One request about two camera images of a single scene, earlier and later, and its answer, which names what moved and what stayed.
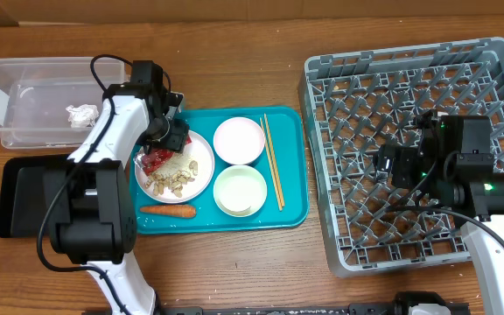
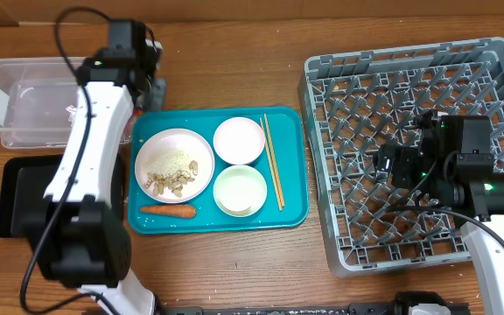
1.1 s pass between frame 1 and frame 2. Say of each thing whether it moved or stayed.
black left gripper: moved
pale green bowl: stayed
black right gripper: stayed
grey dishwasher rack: stayed
